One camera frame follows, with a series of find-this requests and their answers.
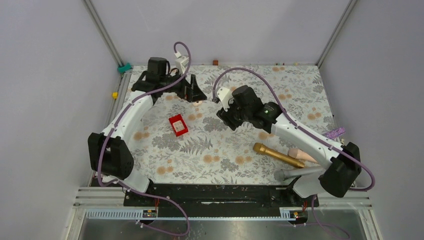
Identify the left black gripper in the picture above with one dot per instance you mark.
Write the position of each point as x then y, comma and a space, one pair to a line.
191, 94

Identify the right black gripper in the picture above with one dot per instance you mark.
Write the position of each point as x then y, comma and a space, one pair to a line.
227, 119

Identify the pink earbud charging case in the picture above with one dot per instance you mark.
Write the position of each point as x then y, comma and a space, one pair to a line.
198, 103

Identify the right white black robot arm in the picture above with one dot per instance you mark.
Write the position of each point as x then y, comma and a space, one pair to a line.
338, 171

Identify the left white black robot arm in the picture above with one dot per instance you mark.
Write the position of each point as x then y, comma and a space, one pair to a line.
109, 154

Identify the red box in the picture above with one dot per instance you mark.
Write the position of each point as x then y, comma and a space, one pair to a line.
178, 125

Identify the floral table mat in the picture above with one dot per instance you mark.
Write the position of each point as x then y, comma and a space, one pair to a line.
212, 153

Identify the gold microphone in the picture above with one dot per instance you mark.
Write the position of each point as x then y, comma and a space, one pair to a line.
264, 150

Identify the pink microphone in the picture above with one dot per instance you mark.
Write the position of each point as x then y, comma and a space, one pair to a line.
297, 153

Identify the grey microphone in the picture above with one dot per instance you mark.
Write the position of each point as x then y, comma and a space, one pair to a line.
282, 175

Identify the teal block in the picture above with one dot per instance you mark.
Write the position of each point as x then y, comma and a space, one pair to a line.
124, 68

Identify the purple glitter microphone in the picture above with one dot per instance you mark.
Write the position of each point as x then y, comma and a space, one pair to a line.
335, 133

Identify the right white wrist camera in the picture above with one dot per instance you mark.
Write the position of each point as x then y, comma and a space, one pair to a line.
223, 95

